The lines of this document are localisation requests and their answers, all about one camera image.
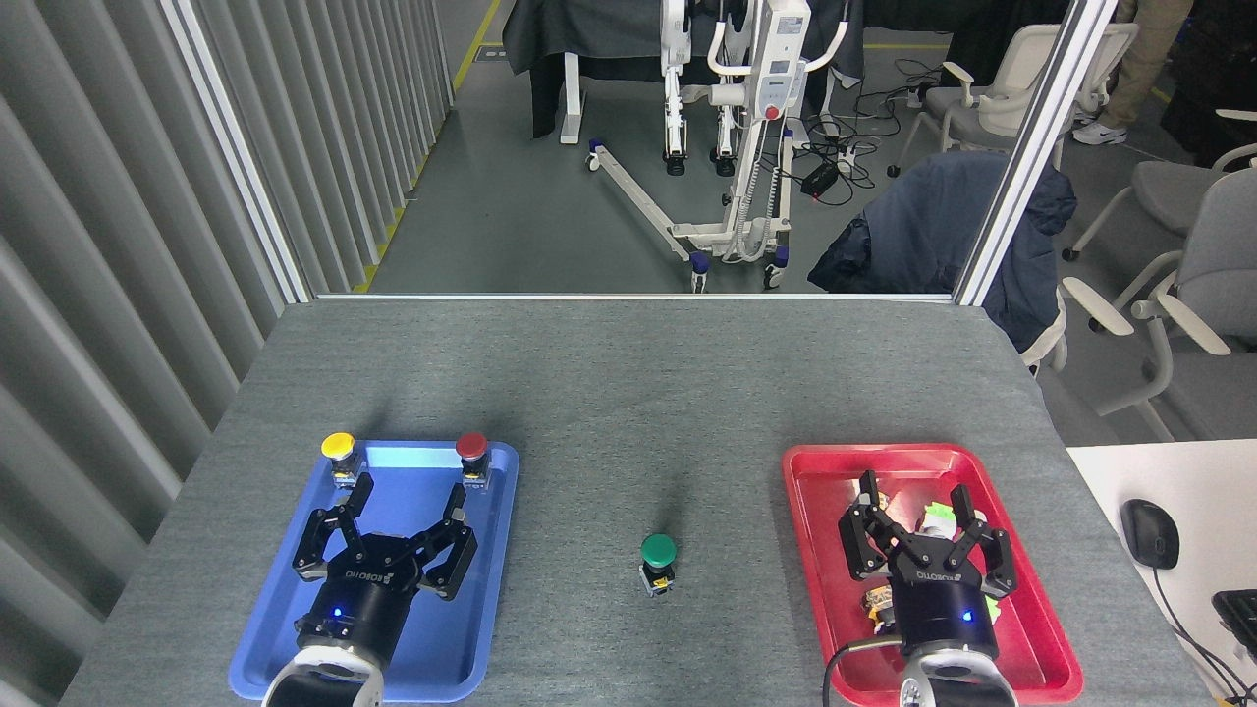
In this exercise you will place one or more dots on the black table cloth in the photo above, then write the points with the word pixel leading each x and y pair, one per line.
pixel 589 34

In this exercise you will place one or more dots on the person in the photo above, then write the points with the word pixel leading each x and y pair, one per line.
pixel 1139 59

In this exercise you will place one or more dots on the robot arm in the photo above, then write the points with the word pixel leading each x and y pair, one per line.
pixel 324 682
pixel 957 682

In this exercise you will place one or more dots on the black computer mouse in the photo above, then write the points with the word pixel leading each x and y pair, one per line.
pixel 1149 532

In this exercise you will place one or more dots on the black power adapter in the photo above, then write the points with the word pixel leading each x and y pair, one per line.
pixel 820 178

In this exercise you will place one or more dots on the red push button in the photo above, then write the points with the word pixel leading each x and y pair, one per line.
pixel 472 454

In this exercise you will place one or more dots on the white humanoid robot legs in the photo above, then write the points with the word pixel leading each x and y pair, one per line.
pixel 674 88

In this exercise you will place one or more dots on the white wheeled lift stand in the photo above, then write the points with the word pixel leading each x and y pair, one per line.
pixel 756 147

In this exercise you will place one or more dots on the dark blue jacket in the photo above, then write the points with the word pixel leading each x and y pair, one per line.
pixel 913 226

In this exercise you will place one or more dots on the white desk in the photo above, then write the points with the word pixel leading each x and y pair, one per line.
pixel 1198 481

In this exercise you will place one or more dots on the green push button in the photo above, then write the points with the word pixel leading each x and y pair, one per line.
pixel 658 552

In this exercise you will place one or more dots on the green white switch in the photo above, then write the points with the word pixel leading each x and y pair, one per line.
pixel 938 518

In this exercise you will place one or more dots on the silver frame post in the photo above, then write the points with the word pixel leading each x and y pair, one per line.
pixel 1031 147

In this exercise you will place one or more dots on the black knob switch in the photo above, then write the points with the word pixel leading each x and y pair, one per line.
pixel 881 501

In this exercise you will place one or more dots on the black keyboard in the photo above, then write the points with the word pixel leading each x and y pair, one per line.
pixel 1239 621

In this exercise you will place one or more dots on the red plastic tray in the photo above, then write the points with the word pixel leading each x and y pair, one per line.
pixel 820 589

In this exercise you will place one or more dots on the blue plastic tray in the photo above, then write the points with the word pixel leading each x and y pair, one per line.
pixel 265 609

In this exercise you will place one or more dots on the yellow black switch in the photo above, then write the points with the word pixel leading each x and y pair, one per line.
pixel 876 604

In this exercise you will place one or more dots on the white grey office chair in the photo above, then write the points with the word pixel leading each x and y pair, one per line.
pixel 992 98
pixel 1174 191
pixel 1218 324

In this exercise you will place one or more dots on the yellow push button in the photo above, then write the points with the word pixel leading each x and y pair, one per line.
pixel 340 452

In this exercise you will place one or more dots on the white chair under jacket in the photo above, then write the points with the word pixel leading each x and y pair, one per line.
pixel 1049 344

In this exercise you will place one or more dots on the silver table edge rail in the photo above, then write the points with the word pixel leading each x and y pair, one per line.
pixel 628 296

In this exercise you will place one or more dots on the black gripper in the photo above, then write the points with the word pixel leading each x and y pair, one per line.
pixel 368 599
pixel 943 604

